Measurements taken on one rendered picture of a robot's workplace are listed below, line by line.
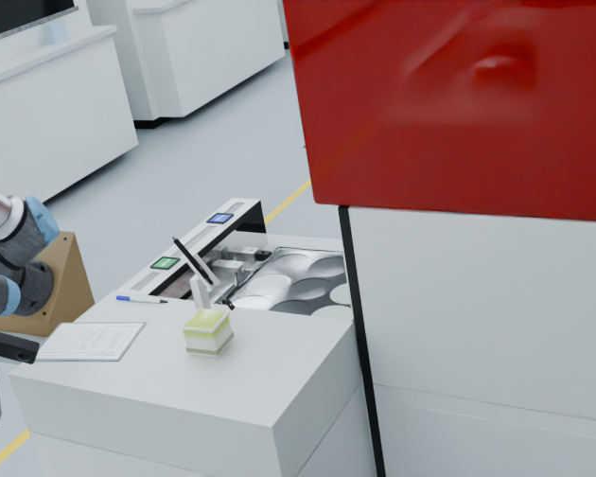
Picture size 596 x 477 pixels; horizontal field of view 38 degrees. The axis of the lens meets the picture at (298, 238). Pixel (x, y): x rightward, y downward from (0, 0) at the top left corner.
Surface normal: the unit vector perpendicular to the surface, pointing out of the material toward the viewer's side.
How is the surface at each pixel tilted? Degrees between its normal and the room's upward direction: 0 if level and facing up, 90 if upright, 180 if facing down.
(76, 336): 0
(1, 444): 0
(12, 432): 0
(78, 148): 90
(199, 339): 90
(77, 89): 90
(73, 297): 90
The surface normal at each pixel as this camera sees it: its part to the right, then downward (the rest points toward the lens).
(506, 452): -0.45, 0.44
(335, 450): 0.88, 0.07
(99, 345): -0.15, -0.89
